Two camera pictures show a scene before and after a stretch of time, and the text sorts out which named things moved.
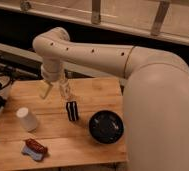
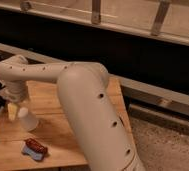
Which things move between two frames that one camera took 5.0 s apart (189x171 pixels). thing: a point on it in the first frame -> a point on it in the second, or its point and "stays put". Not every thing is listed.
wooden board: (88, 129) stays put
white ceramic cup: (27, 119) stays put
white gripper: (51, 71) -> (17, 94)
